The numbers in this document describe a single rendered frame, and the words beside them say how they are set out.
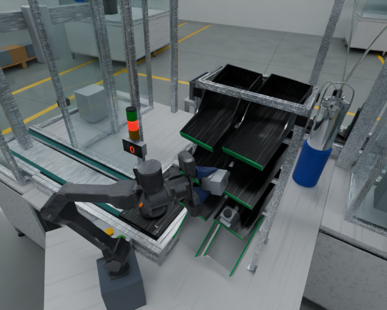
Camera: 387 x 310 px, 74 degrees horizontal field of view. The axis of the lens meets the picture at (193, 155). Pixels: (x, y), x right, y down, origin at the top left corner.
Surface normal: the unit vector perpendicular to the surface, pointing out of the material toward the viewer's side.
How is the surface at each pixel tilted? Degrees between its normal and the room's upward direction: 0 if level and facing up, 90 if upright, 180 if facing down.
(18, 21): 90
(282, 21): 90
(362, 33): 90
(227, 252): 45
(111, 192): 17
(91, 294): 0
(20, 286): 0
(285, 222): 0
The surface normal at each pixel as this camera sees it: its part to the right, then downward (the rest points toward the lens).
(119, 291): 0.40, 0.56
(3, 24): 0.86, 0.33
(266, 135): -0.24, -0.54
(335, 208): 0.04, -0.80
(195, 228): -0.44, -0.26
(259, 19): -0.37, 0.55
